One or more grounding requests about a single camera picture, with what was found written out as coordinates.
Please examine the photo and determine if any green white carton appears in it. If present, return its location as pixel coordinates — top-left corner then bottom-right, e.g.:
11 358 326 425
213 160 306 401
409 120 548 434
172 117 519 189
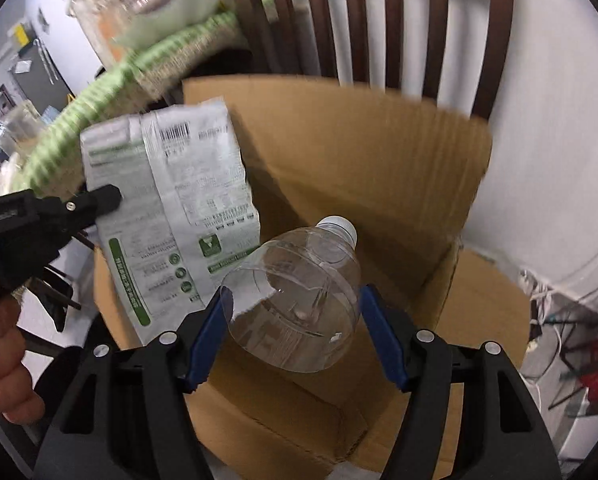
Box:
80 99 261 344

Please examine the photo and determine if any clear plastic bottle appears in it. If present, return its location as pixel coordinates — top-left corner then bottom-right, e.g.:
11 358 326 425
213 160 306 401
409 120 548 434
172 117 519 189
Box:
223 216 361 374

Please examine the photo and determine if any person's left hand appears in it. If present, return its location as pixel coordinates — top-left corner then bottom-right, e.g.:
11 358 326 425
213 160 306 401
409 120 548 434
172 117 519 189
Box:
0 296 45 425

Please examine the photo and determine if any green checked tablecloth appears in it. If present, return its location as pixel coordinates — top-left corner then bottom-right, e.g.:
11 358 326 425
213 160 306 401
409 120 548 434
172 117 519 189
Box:
10 11 244 198

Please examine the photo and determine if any clear glass jar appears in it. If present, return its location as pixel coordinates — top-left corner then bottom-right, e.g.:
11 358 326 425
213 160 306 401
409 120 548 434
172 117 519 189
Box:
67 0 130 70

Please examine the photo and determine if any pale green wavy dish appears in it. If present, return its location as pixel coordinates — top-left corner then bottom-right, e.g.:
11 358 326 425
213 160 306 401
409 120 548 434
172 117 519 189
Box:
113 0 234 51

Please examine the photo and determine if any brown cardboard box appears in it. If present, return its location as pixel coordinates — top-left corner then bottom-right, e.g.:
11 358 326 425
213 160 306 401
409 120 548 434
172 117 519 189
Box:
92 74 532 480

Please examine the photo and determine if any dark wooden chair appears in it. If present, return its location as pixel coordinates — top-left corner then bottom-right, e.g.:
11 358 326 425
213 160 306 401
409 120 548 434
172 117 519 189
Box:
234 0 515 119

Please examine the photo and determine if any white cable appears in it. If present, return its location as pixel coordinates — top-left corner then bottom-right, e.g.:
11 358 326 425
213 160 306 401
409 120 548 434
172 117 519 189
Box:
518 228 598 411

